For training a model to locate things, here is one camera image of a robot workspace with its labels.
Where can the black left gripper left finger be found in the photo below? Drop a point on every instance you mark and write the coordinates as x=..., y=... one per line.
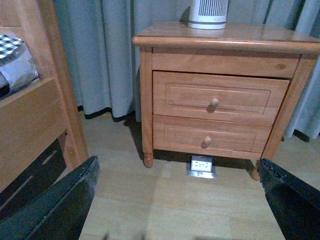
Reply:
x=60, y=212

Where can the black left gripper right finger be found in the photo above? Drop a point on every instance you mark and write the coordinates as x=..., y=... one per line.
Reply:
x=294, y=203

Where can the wooden drawer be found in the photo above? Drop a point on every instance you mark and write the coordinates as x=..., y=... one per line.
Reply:
x=209, y=134
x=239, y=99

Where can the floor power socket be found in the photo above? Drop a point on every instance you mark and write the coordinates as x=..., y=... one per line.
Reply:
x=201, y=167

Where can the wooden nightstand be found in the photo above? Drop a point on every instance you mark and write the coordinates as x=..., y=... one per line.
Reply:
x=240, y=50

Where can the grey mattress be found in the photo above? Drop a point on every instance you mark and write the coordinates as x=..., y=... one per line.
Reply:
x=17, y=71

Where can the checkered bed sheet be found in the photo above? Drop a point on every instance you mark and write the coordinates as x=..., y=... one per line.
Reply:
x=8, y=48

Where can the white air purifier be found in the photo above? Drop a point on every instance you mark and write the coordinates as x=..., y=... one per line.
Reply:
x=208, y=14

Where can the wooden bed frame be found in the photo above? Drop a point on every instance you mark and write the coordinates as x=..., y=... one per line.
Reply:
x=46, y=111

